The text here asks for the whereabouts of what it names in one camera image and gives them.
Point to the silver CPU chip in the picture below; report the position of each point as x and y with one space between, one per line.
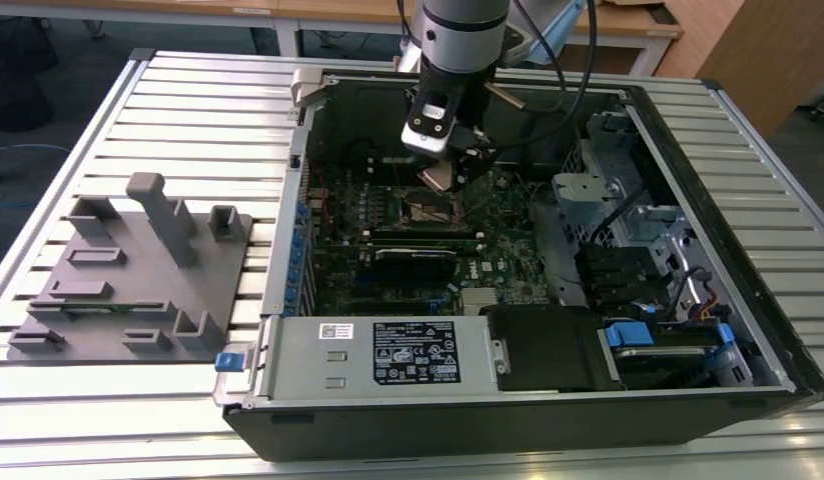
439 179

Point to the CPU socket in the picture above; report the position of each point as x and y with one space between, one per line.
426 210

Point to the copper rod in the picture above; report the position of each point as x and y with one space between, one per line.
506 96

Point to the silver drive cage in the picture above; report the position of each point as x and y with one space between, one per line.
579 192

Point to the wooden desk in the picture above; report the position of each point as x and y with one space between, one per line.
86 5
653 27

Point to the green motherboard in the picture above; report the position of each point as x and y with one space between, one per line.
513 260

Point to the black graphics card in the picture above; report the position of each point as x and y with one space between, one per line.
413 267

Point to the silver chipset heatsink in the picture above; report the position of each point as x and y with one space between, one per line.
479 296

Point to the wooden cabinet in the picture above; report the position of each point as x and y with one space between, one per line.
773 50

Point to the grey parts rack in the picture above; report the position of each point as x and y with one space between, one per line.
152 280

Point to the silver power supply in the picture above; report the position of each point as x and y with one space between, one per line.
293 380

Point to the blue release latch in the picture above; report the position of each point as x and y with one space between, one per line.
227 362

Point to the black PC case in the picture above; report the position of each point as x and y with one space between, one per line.
453 435

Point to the black office chair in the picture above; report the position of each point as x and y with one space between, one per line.
19 90

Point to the green RAM stick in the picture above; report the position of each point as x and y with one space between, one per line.
95 310

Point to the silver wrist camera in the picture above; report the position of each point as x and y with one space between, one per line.
426 140

